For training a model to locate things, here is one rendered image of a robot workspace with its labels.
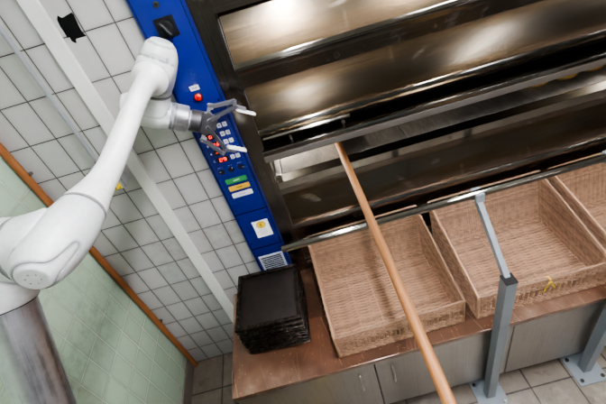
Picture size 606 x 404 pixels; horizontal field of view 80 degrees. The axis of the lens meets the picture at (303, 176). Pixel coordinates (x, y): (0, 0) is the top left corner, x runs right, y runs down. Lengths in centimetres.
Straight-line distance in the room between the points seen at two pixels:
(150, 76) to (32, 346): 68
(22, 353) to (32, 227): 27
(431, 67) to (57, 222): 126
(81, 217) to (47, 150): 81
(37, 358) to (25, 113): 87
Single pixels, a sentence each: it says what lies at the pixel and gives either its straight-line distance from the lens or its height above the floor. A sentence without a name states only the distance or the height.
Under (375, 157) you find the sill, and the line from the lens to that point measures 159.
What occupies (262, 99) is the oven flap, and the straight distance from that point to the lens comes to 138.
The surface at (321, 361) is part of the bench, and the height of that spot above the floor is 58.
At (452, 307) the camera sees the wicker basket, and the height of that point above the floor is 71.
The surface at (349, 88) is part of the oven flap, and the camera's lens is 140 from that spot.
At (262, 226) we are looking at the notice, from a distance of 168.
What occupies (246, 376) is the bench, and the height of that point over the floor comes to 58.
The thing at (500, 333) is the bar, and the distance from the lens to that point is 169.
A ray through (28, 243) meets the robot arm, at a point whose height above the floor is 175.
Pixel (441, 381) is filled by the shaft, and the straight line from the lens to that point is 97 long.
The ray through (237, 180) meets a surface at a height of 127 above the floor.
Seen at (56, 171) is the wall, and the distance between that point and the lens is 167.
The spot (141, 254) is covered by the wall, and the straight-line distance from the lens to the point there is 189.
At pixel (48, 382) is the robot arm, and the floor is 146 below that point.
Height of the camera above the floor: 211
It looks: 36 degrees down
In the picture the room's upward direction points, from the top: 17 degrees counter-clockwise
